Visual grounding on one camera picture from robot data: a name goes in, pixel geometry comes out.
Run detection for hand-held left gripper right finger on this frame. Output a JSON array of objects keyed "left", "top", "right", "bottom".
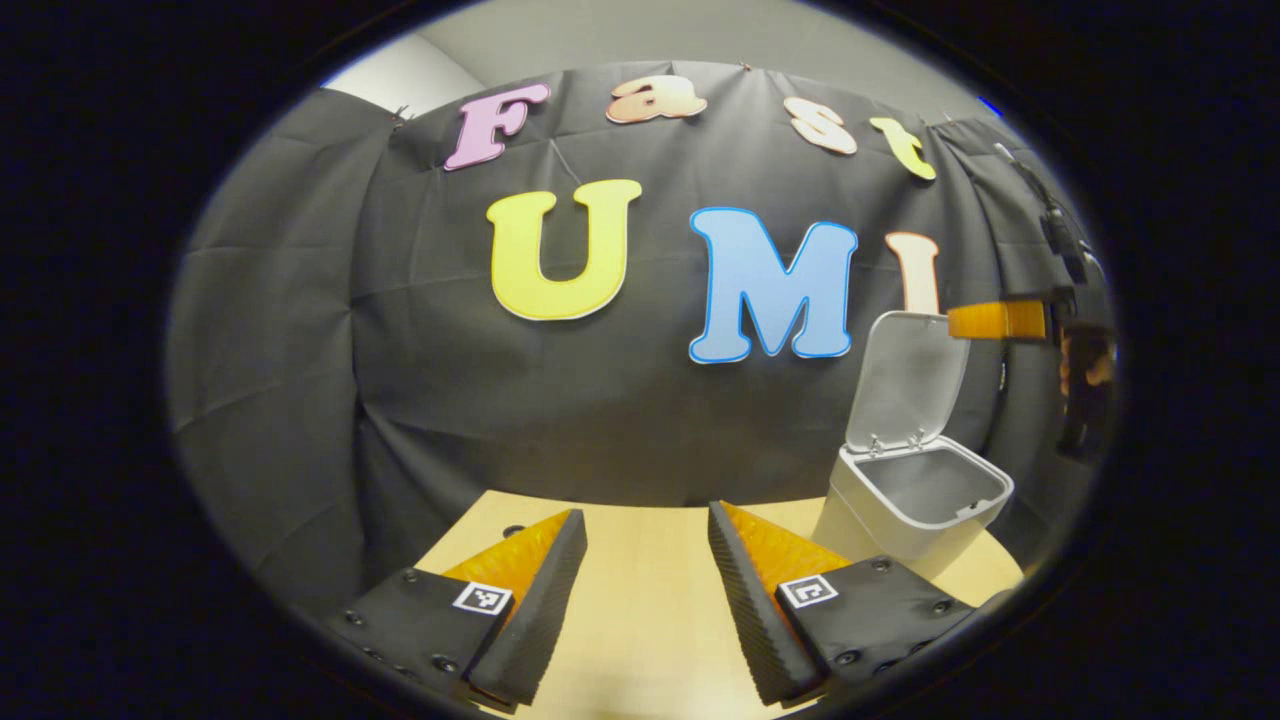
[{"left": 707, "top": 500, "right": 979, "bottom": 707}]

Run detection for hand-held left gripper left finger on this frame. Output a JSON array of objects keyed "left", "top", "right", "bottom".
[{"left": 325, "top": 508, "right": 589, "bottom": 713}]

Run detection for white desktop garbage bin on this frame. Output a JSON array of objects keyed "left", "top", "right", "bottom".
[{"left": 812, "top": 310, "right": 1015, "bottom": 583}]

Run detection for wooden desktop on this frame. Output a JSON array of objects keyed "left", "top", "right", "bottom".
[{"left": 412, "top": 488, "right": 1026, "bottom": 720}]

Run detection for black backdrop cloth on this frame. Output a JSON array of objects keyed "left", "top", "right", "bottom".
[{"left": 165, "top": 60, "right": 1119, "bottom": 611}]

